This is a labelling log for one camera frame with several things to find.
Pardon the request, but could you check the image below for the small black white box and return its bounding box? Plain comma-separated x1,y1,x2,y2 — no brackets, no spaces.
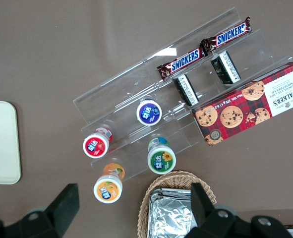
173,73,199,108
210,50,241,85

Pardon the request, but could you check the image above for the orange lid gum jar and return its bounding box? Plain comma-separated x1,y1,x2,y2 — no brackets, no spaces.
93,163,125,204

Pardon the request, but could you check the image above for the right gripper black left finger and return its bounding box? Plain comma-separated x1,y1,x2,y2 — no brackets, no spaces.
0,183,80,238

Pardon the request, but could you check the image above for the red Walkers cookie box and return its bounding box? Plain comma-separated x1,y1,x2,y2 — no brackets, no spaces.
191,60,293,146

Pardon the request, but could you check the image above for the cream rectangular tray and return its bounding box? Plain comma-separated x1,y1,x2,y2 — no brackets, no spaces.
0,101,22,185

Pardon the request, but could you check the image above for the Snickers chocolate bar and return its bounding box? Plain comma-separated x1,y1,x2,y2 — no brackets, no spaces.
200,16,252,53
157,47,206,81

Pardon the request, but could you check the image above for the green lid gum jar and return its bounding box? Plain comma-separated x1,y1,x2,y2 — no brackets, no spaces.
147,137,176,175

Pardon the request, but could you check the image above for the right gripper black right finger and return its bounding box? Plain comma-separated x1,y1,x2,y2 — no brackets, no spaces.
180,182,292,238

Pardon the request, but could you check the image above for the clear acrylic stepped display stand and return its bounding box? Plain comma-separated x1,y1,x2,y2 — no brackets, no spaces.
72,6,293,183

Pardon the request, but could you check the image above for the silver foil packet stack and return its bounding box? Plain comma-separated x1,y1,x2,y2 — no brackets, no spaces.
148,187,199,238

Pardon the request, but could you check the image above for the red lid gum jar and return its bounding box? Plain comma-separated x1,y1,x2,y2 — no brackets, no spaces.
82,127,114,159

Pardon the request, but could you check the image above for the light wicker basket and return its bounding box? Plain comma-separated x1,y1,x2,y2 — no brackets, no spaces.
137,170,218,238

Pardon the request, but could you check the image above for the blue lid gum jar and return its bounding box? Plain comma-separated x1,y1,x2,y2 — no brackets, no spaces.
136,98,163,126

